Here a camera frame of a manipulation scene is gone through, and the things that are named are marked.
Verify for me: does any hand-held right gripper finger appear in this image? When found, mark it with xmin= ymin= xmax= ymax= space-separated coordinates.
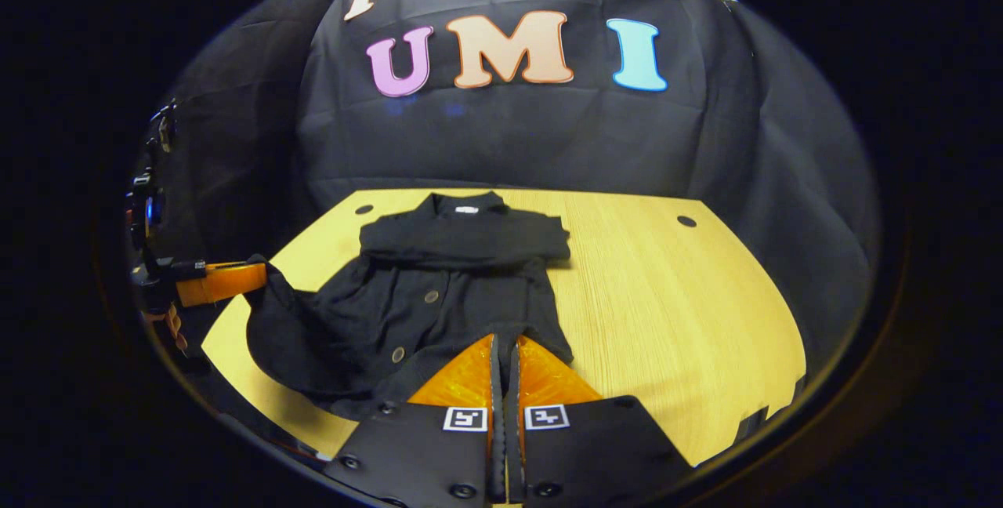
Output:
xmin=507 ymin=334 xmax=696 ymax=507
xmin=324 ymin=333 xmax=508 ymax=507

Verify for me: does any black backdrop cloth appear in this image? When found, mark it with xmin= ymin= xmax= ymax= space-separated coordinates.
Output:
xmin=157 ymin=0 xmax=882 ymax=368

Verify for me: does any black buttoned shirt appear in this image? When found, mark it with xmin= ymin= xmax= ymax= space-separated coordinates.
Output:
xmin=244 ymin=191 xmax=574 ymax=423

